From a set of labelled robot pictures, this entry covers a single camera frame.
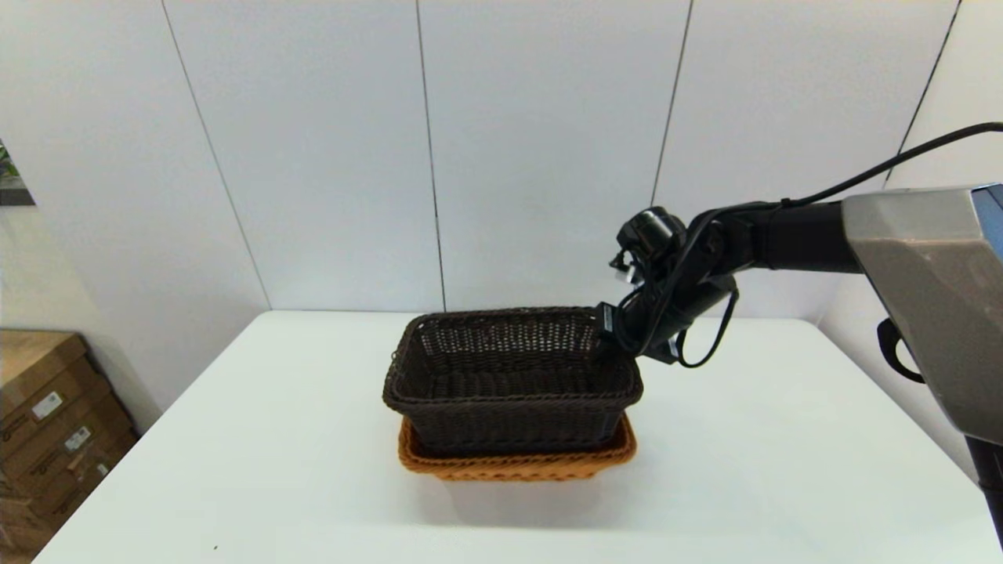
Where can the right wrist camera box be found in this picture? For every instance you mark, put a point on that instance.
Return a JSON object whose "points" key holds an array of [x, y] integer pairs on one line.
{"points": [[624, 270]]}

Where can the plain brown cardboard box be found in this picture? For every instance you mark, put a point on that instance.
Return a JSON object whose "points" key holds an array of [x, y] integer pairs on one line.
{"points": [[19, 536]]}

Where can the labelled brown cardboard box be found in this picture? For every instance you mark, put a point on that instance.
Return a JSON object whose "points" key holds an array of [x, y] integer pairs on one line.
{"points": [[74, 493], [55, 458], [31, 368]]}

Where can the orange wicker basket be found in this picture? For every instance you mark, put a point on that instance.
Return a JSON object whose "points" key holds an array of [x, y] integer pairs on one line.
{"points": [[517, 464]]}

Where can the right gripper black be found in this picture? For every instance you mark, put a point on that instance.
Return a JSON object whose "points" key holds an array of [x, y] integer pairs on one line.
{"points": [[674, 313]]}

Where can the dark brown wicker basket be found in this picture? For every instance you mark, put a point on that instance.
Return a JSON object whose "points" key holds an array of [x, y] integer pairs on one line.
{"points": [[509, 392]]}

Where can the framed wall picture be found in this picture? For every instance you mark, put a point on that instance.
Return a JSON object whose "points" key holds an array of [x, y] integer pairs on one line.
{"points": [[11, 176]]}

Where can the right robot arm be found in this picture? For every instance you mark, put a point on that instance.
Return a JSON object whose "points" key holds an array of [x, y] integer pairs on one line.
{"points": [[925, 266]]}

